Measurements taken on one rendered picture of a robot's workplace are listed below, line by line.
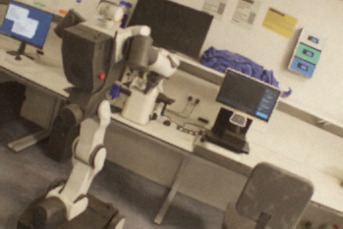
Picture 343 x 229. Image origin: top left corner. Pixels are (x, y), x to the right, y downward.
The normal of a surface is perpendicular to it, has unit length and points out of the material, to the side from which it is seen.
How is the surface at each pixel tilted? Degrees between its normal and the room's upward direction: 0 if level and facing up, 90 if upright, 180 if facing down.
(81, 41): 107
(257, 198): 90
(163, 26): 86
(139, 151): 90
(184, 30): 86
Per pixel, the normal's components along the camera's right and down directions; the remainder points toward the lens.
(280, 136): -0.20, 0.15
